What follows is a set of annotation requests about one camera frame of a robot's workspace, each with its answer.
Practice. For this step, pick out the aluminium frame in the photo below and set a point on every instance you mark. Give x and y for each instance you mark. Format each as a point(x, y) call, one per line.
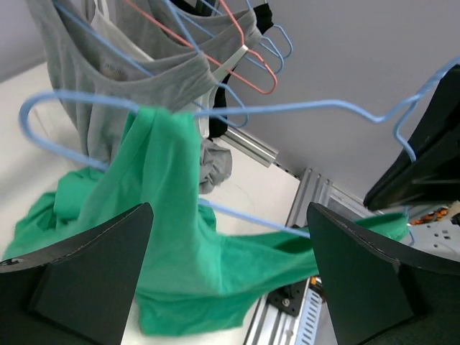
point(259, 186)

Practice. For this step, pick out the grey tank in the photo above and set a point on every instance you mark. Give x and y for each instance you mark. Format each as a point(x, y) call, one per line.
point(77, 62)
point(216, 36)

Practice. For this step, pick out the white tank top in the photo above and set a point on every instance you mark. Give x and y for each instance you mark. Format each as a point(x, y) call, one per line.
point(110, 32)

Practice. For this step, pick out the blue wire hanger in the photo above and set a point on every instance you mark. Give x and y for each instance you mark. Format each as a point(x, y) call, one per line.
point(204, 113)
point(123, 103)

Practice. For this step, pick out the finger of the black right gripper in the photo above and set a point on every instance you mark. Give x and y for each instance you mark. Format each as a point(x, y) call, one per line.
point(433, 178)

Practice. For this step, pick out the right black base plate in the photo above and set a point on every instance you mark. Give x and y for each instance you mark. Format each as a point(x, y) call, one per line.
point(289, 298)

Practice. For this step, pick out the green tank top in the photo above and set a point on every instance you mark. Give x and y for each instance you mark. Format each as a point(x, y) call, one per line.
point(193, 280)

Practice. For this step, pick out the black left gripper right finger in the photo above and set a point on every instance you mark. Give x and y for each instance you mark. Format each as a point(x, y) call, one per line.
point(380, 291)

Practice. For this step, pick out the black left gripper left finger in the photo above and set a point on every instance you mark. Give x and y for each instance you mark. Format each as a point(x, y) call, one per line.
point(79, 290)

